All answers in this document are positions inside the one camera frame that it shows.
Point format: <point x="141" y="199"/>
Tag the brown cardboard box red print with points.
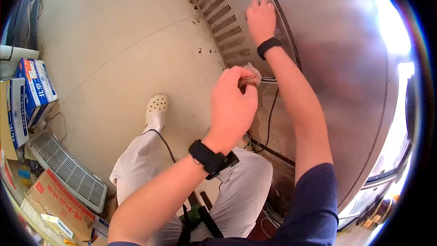
<point x="59" y="201"/>

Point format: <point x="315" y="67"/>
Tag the small white green box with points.
<point x="58" y="225"/>

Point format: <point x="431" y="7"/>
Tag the person's right hand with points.
<point x="262" y="22"/>

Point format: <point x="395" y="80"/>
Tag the blue and white carton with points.
<point x="15" y="116"/>
<point x="36" y="88"/>

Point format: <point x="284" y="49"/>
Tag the person's right fingers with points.
<point x="262" y="4"/>

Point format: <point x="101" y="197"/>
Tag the white vent grille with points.
<point x="68" y="174"/>

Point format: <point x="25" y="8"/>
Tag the person's left hand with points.
<point x="230" y="109"/>

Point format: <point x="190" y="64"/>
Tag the person's legs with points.
<point x="146" y="164"/>

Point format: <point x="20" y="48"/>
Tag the person's left thumb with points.
<point x="251" y="92"/>

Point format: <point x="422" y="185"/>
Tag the person's left fingers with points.
<point x="235" y="72"/>

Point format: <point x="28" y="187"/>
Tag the stainless steel cabinet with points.
<point x="341" y="75"/>

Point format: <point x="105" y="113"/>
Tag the black wrist band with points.
<point x="211" y="160"/>
<point x="268" y="45"/>

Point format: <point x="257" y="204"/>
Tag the pinkish cleaning cloth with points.
<point x="253" y="77"/>

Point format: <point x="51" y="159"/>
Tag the person's body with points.
<point x="309" y="211"/>

